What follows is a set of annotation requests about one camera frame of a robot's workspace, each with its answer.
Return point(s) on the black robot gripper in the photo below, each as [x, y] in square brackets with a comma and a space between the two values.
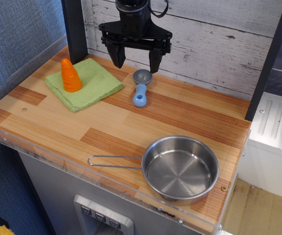
[136, 29]

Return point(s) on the orange toy carrot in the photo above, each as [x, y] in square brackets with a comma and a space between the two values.
[70, 77]

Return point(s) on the green folded cloth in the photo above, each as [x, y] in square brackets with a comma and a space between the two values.
[97, 83]

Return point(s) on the blue grey toy scoop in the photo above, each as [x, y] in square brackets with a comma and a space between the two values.
[142, 78]

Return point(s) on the stainless steel saucepan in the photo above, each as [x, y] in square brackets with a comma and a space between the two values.
[179, 169]

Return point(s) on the silver dispenser button panel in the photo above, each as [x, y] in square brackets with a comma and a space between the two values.
[96, 219]

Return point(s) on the white ribbed side unit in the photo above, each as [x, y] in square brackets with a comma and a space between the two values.
[261, 163]

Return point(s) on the yellow object bottom corner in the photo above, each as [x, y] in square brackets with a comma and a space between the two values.
[5, 231]

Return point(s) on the black left support post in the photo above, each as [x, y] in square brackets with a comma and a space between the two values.
[75, 30]

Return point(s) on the black support post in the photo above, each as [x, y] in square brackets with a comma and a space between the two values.
[266, 70]
[75, 30]

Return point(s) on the black right support post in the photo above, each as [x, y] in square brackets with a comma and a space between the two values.
[266, 70]

